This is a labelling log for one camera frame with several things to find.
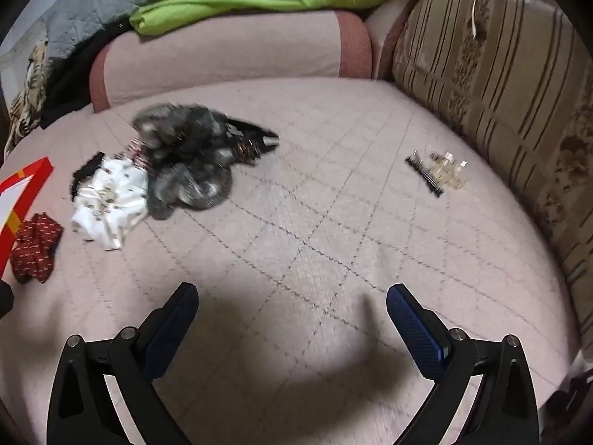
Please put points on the black cloth pile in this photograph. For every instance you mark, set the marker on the black cloth pile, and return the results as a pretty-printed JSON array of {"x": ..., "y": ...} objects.
[{"x": 67, "y": 88}]

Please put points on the black hair clip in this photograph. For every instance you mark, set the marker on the black hair clip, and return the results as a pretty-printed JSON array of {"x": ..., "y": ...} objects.
[{"x": 417, "y": 165}]

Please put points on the clear crystal hair clip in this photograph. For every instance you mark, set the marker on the clear crystal hair clip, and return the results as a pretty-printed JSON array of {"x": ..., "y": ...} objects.
[{"x": 447, "y": 170}]

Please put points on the black decorative hair comb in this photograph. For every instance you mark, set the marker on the black decorative hair comb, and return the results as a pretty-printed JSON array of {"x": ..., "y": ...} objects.
[{"x": 248, "y": 142}]

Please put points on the striped brown cushion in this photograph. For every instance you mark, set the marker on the striped brown cushion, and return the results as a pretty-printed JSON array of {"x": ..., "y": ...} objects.
[{"x": 514, "y": 79}]

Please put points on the red tray box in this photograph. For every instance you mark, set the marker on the red tray box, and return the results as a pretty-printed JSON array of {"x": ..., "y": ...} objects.
[{"x": 18, "y": 192}]

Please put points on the grey velvet scrunchie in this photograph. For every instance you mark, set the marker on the grey velvet scrunchie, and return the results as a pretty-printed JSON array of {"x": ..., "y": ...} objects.
[{"x": 187, "y": 155}]

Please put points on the grey quilted blanket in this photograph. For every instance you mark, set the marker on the grey quilted blanket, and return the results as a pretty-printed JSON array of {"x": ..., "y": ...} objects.
[{"x": 70, "y": 22}]

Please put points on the red white checked scrunchie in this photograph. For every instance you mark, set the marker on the red white checked scrunchie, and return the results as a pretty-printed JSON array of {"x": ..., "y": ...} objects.
[{"x": 136, "y": 152}]

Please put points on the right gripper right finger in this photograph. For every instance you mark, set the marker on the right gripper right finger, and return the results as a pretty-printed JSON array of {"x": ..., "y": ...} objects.
[{"x": 504, "y": 410}]

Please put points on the white cherry print scrunchie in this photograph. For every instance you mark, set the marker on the white cherry print scrunchie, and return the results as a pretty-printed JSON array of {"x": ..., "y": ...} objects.
[{"x": 109, "y": 200}]

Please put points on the red polka dot scrunchie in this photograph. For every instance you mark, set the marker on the red polka dot scrunchie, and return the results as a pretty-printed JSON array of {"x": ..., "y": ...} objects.
[{"x": 33, "y": 254}]

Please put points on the floral beige cloth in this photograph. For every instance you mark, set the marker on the floral beige cloth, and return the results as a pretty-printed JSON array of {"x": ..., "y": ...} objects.
[{"x": 25, "y": 109}]

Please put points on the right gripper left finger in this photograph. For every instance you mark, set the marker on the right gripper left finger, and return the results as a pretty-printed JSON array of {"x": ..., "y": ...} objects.
[{"x": 80, "y": 408}]

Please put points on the pink bolster pillow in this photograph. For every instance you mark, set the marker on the pink bolster pillow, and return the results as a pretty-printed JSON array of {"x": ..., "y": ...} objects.
[{"x": 327, "y": 43}]

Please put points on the pink quilted bed cover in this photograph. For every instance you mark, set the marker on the pink quilted bed cover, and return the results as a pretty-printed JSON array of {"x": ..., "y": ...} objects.
[{"x": 292, "y": 343}]

